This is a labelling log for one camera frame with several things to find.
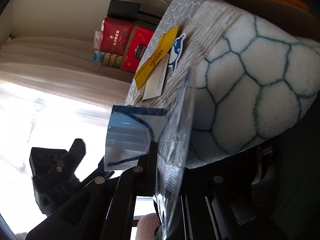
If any face mask plastic bag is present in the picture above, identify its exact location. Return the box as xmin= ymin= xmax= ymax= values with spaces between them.
xmin=101 ymin=64 xmax=196 ymax=239

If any white paper card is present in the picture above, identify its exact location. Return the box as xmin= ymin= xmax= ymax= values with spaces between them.
xmin=143 ymin=54 xmax=169 ymax=101

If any yellow paper envelope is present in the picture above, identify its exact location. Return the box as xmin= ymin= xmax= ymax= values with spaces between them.
xmin=134 ymin=25 xmax=179 ymax=90

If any blue shark sticker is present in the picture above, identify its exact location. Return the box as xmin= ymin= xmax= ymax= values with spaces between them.
xmin=168 ymin=33 xmax=186 ymax=74

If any red chocolate gift box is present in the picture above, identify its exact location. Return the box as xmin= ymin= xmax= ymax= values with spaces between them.
xmin=121 ymin=25 xmax=154 ymax=73

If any grey patterned fleece blanket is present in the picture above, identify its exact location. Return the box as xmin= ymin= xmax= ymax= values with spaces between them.
xmin=137 ymin=0 xmax=319 ymax=168

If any red tea gift bag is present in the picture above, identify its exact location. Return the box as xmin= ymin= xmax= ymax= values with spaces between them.
xmin=99 ymin=17 xmax=135 ymax=56

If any left black speaker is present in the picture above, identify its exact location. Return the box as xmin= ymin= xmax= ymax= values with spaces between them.
xmin=107 ymin=0 xmax=141 ymax=22

